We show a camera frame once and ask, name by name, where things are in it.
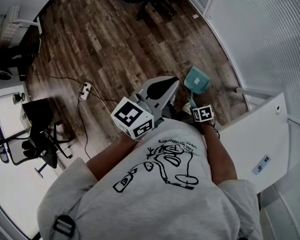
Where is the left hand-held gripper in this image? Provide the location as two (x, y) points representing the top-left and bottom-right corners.
(110, 75), (180, 140)

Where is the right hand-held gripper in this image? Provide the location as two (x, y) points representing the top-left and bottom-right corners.
(191, 104), (216, 135)

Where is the teal dustpan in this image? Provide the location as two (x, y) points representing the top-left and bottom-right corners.
(184, 66), (211, 109)

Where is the person's left forearm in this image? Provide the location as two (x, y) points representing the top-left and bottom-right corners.
(86, 133), (138, 181)

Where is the person's right forearm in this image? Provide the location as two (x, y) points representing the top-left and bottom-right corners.
(202, 123), (238, 185)

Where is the white table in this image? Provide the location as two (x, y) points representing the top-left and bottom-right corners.
(218, 86), (290, 195)

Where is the white power strip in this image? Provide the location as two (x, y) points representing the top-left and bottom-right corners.
(77, 82), (93, 101)

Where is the small remote on table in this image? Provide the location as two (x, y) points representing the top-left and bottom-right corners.
(251, 154), (271, 176)

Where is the person's grey printed t-shirt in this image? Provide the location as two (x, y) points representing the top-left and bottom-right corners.
(37, 117), (263, 240)

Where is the black mesh office chair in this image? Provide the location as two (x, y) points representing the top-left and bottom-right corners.
(0, 120), (74, 180)

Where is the black computer tower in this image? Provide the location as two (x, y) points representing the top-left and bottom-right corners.
(19, 98), (53, 135)

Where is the small round dark device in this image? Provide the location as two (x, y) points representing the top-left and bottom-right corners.
(12, 92), (26, 105)

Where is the white standing desk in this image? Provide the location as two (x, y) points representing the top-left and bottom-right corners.
(0, 5), (43, 45)

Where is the black cable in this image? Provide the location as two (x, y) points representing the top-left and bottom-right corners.
(76, 98), (91, 160)
(32, 72), (87, 85)
(89, 92), (118, 104)

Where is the black strap buckle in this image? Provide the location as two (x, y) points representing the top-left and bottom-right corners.
(52, 215), (76, 237)

